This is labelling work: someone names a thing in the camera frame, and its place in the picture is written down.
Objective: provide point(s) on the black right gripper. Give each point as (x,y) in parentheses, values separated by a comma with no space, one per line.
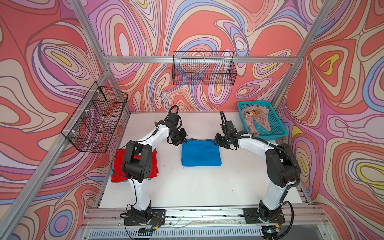
(218,141)

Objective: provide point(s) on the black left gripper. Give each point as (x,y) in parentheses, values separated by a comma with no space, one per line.
(183,140)

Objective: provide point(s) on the blue t shirt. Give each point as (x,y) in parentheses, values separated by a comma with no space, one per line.
(201,153)

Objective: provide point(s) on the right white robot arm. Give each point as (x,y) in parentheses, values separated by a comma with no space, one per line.
(283,170)

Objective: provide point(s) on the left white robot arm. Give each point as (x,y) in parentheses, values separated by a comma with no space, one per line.
(138,164)

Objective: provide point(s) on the teal plastic laundry basket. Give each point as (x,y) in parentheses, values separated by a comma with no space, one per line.
(277,128)

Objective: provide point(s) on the beige t shirt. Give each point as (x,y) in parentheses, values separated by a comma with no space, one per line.
(258,114)

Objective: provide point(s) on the folded red t shirt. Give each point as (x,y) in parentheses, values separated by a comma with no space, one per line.
(118,176)

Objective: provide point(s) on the black wire basket back wall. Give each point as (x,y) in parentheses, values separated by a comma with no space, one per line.
(207,68)

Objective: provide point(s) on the black wire basket wall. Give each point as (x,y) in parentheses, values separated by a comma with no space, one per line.
(96,118)
(207,68)

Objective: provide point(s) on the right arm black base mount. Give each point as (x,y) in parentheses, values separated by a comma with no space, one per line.
(263,215)

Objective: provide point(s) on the black wire basket left wall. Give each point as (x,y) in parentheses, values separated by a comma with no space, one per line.
(96,118)

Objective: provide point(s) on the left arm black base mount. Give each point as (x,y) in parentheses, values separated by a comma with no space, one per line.
(148,217)

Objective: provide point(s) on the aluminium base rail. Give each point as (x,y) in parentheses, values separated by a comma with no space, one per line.
(303,222)

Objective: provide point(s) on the aluminium frame corner post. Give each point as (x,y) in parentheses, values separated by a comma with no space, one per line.
(314,29)

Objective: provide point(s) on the aluminium left frame post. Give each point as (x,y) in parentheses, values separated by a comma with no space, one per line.
(51,64)

